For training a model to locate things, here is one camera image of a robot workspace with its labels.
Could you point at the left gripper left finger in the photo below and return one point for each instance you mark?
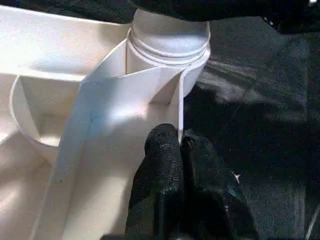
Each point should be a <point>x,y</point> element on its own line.
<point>159,190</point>

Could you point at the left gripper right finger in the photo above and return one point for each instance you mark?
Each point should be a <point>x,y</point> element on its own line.
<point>212,200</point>

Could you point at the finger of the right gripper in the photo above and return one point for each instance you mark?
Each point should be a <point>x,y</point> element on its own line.
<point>225,10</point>

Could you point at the white plastic table leg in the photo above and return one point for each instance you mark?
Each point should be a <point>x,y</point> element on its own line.
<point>167,35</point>

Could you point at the white plastic table top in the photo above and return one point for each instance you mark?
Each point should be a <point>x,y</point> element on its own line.
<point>50,125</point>

